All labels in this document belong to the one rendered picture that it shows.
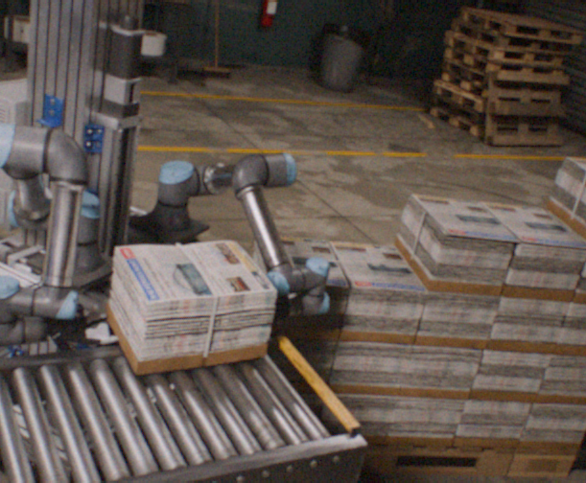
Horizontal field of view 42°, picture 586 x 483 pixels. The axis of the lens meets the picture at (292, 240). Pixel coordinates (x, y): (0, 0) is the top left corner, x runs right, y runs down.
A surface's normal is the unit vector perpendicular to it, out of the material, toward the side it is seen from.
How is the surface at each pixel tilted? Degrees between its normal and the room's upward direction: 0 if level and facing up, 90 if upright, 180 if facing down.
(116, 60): 90
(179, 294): 2
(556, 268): 90
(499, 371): 90
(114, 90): 90
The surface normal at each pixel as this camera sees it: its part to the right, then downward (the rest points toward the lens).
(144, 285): 0.22, -0.87
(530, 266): 0.21, 0.43
